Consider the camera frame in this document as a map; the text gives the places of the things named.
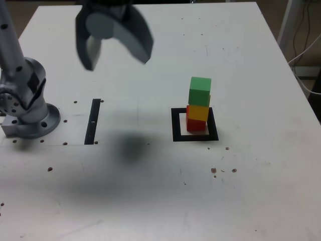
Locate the green cube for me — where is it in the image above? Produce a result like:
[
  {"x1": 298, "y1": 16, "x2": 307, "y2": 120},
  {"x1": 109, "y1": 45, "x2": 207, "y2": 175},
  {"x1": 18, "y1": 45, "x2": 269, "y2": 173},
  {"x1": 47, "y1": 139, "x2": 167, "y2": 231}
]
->
[{"x1": 188, "y1": 76, "x2": 212, "y2": 107}]

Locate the black tape square outline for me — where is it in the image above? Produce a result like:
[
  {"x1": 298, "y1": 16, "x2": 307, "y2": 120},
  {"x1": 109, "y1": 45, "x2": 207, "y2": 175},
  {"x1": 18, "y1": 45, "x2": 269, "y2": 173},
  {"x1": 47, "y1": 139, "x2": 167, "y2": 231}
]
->
[{"x1": 171, "y1": 107, "x2": 219, "y2": 143}]

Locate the yellow cube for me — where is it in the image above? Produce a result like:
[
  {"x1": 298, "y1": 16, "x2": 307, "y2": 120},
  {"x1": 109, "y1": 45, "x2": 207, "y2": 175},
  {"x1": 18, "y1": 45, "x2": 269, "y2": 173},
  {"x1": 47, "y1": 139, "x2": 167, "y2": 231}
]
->
[{"x1": 187, "y1": 94, "x2": 211, "y2": 122}]

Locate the black tape strip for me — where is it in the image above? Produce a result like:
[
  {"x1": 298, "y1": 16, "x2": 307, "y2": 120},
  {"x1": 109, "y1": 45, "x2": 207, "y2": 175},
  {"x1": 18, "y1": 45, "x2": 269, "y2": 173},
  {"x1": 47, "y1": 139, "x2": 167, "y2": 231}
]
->
[{"x1": 84, "y1": 98, "x2": 101, "y2": 146}]

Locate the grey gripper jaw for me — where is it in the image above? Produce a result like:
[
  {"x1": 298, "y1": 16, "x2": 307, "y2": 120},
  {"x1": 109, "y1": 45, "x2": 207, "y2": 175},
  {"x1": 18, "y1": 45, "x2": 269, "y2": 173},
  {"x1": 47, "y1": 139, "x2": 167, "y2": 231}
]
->
[
  {"x1": 75, "y1": 5, "x2": 102, "y2": 72},
  {"x1": 86, "y1": 5, "x2": 154, "y2": 65}
]

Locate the red cube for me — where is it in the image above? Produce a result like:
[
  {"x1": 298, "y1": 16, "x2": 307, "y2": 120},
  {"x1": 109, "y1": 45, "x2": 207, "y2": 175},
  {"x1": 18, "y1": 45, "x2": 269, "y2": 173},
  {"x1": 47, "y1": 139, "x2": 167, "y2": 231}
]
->
[{"x1": 186, "y1": 105, "x2": 207, "y2": 132}]

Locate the thin dark hanging cable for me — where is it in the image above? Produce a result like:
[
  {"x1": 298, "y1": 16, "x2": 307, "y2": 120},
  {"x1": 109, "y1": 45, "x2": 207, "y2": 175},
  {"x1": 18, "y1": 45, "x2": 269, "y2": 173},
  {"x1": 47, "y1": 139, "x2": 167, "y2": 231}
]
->
[{"x1": 292, "y1": 0, "x2": 318, "y2": 60}]

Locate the white cable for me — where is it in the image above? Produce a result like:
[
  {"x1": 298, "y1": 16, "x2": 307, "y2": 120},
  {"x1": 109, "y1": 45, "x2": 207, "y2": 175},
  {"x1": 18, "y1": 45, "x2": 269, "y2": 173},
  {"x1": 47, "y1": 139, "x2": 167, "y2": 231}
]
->
[{"x1": 288, "y1": 32, "x2": 321, "y2": 95}]

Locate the white post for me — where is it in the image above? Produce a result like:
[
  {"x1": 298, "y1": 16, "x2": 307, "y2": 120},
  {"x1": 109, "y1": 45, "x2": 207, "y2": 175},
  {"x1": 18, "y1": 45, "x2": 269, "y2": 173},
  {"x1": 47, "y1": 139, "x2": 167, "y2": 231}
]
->
[{"x1": 277, "y1": 0, "x2": 301, "y2": 50}]

